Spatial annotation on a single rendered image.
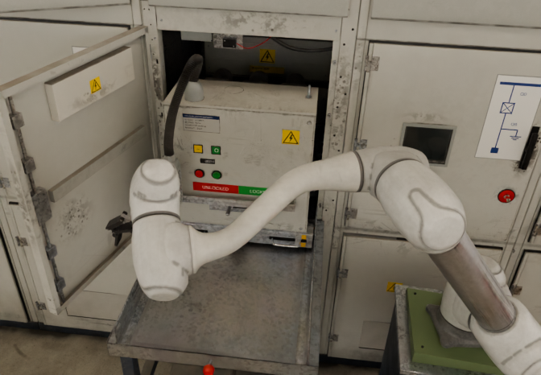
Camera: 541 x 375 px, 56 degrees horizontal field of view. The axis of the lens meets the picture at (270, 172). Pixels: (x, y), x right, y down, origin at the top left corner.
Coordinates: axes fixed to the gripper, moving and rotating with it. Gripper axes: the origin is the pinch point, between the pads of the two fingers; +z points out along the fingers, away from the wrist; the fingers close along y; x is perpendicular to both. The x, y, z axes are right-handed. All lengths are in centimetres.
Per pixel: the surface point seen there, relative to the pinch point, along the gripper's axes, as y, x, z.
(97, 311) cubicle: 18, -13, 121
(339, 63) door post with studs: -33, -75, -24
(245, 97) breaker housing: -10, -58, -9
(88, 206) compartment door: 23.5, -16.0, 21.7
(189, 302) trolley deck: -18.5, -0.5, 27.1
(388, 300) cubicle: -98, -43, 55
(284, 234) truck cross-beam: -41, -35, 24
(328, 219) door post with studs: -57, -53, 31
